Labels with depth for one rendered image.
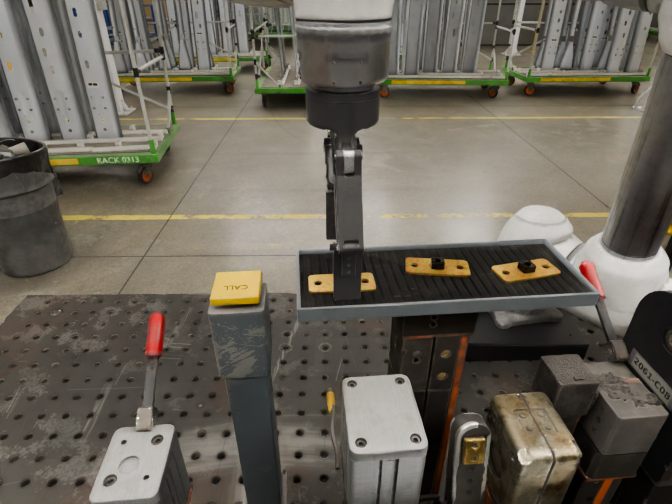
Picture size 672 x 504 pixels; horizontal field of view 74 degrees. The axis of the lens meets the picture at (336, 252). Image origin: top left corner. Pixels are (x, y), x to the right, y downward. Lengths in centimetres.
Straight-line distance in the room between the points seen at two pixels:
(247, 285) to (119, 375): 67
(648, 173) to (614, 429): 48
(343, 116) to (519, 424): 37
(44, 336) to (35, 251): 173
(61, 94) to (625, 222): 428
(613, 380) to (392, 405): 28
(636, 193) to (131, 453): 87
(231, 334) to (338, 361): 56
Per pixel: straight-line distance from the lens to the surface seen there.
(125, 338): 130
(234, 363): 63
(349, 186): 43
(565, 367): 61
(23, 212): 300
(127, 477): 55
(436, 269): 61
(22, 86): 471
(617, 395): 64
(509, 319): 120
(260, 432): 74
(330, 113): 45
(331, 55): 43
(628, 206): 98
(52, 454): 111
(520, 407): 57
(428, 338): 63
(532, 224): 111
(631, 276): 104
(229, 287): 58
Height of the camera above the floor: 149
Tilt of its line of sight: 31 degrees down
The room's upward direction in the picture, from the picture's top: straight up
